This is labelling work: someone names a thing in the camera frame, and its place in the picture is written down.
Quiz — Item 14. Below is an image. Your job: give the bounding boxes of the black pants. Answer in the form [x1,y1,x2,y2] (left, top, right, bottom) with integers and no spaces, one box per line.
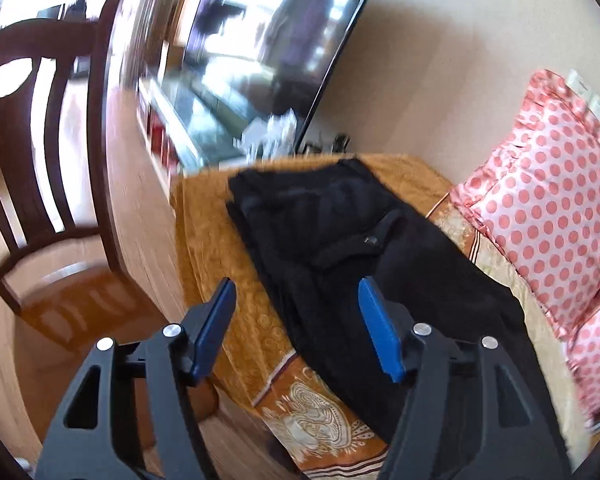
[227,158,555,440]

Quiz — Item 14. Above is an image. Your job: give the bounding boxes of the pink polka dot pillow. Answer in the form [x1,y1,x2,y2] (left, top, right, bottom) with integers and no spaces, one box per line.
[449,70,600,338]
[568,306,600,419]

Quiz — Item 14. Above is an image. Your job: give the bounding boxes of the dark wooden chair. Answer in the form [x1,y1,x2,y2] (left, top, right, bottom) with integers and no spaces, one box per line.
[0,0,221,451]

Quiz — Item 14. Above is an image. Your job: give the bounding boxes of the glass top tv cabinet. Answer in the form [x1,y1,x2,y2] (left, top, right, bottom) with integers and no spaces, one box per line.
[137,70,303,177]

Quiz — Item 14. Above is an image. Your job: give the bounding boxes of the black flat screen television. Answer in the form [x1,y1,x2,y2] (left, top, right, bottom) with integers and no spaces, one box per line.
[184,0,366,143]

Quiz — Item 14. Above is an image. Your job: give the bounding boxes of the white wall socket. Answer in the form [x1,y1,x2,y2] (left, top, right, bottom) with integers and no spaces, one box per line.
[566,70,600,122]

